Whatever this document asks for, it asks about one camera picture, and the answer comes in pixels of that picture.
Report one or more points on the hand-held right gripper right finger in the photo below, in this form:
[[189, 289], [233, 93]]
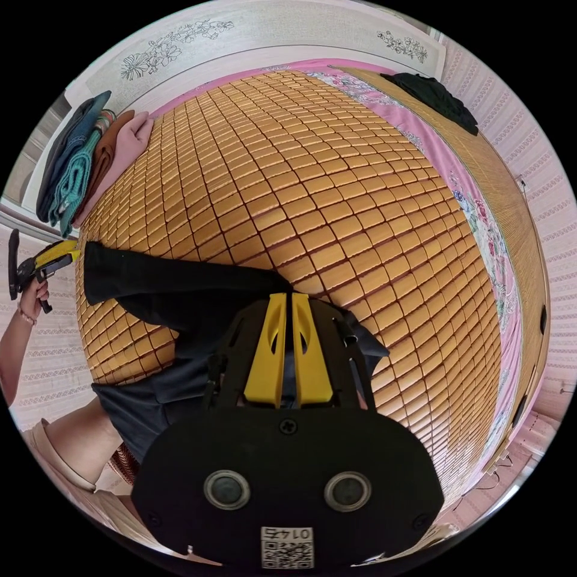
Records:
[[312, 360]]

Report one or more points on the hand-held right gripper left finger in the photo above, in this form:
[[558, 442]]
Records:
[[267, 360]]

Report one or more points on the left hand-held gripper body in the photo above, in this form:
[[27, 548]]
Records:
[[30, 269]]

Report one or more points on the black long sleeve shirt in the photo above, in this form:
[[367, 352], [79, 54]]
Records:
[[180, 288]]

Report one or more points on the person's left forearm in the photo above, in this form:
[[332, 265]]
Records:
[[12, 356]]

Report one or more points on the person's left hand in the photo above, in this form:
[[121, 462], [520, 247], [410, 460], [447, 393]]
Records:
[[32, 304]]

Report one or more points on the pile of clothes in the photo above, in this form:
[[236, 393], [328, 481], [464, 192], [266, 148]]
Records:
[[76, 176]]

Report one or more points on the bed with woven mat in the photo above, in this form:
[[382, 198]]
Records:
[[324, 189]]

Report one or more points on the person's body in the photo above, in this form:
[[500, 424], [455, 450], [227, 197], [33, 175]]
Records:
[[76, 442]]

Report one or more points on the black garment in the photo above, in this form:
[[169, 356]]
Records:
[[435, 97]]

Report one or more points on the white floral headboard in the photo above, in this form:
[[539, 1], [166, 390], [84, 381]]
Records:
[[279, 34]]

